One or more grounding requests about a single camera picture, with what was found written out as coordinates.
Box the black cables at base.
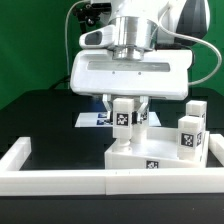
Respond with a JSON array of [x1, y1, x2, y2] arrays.
[[49, 78, 72, 90]]

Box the white sheet with markers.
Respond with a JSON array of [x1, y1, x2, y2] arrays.
[[75, 112, 161, 127]]

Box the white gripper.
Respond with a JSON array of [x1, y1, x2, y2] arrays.
[[70, 49, 192, 124]]

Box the white square table top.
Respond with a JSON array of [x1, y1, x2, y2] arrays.
[[104, 127, 209, 169]]

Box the white cable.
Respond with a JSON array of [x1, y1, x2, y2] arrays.
[[64, 0, 223, 90]]

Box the white U-shaped obstacle fence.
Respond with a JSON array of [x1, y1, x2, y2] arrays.
[[0, 137, 224, 196]]

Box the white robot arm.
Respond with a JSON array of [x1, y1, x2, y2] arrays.
[[70, 0, 210, 114]]

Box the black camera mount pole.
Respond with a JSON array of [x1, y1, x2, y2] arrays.
[[72, 2, 111, 27]]

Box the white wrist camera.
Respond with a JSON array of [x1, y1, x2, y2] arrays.
[[79, 25, 115, 49]]

